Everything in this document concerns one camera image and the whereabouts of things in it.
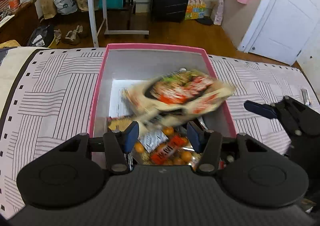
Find clear bag of orange nuts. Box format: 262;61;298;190
131;126;202;169

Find large beige snack bag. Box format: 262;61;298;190
123;69;235;134

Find black snack packet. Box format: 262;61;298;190
194;116;208;131

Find white bedroom door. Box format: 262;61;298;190
238;0;319;65

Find printed paper sheet in box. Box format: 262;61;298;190
108;79;144;118

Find pink cardboard box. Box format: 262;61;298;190
89;43;235;137

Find striped patchwork bed sheet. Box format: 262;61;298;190
1;47;319;218

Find white patterned floor bag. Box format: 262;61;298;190
210;0;224;26

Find colourful yellow gift box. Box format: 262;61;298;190
184;0;206;20

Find beige sandals on floor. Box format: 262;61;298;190
54;25;83;45

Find black bag on floor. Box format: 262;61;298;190
27;25;55;48

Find dark wooden nightstand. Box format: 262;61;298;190
0;0;40;46

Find white drawstring plastic bag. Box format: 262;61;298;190
53;0;78;15

